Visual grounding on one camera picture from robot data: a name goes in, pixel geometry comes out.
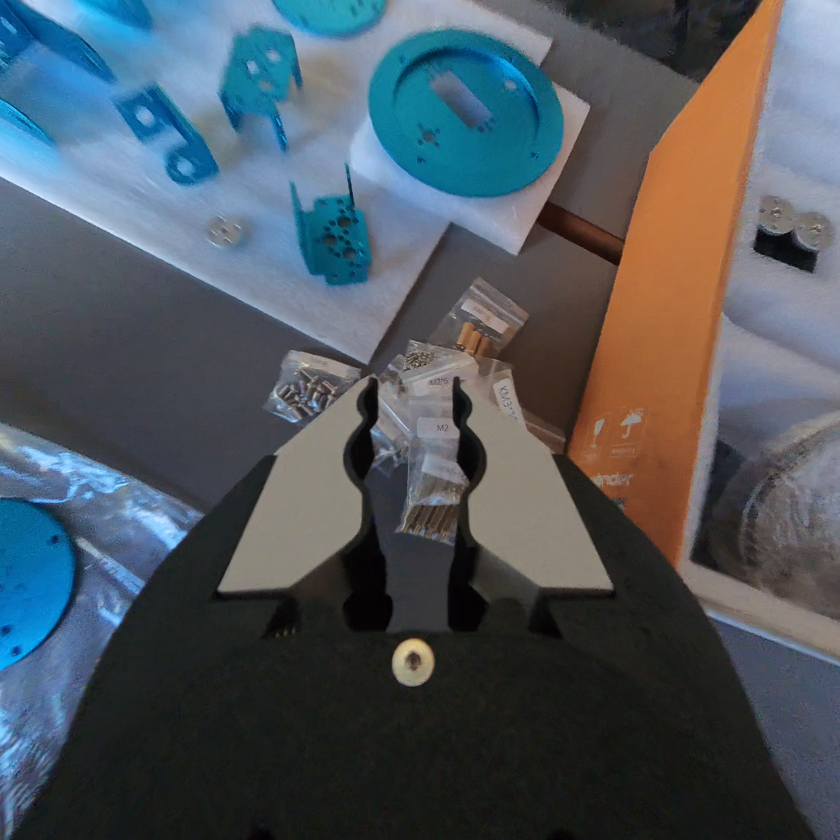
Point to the pile of small hardware bags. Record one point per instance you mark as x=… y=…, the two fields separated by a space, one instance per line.
x=426 y=459

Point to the small silver round hub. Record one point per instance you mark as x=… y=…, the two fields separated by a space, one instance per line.
x=225 y=232

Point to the long blue U bracket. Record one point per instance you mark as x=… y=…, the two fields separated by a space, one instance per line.
x=23 y=124
x=46 y=39
x=124 y=10

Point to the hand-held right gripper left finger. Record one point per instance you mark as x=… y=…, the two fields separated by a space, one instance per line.
x=289 y=518

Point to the black servo with metal horns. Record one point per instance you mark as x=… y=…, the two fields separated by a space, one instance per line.
x=787 y=243

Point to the teal round metal plate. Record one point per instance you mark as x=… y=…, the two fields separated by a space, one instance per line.
x=33 y=577

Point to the small blue angle bracket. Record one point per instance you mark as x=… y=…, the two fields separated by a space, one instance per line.
x=177 y=144

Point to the green round plate with bracket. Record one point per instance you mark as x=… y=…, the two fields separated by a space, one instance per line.
x=262 y=72

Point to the bubble-wrapped round part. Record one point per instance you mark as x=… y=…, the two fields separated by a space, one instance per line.
x=781 y=512

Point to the grey desk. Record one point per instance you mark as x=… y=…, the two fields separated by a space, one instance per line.
x=131 y=341

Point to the orange cardboard box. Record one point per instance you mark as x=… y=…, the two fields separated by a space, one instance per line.
x=656 y=295

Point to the clear plastic bag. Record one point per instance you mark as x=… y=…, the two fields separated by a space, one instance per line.
x=111 y=512

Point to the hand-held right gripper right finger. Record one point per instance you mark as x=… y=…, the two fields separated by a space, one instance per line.
x=538 y=525

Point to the white foam sheet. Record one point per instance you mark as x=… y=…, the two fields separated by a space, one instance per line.
x=197 y=249

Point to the perforated blue U bracket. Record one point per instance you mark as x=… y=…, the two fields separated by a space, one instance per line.
x=334 y=243

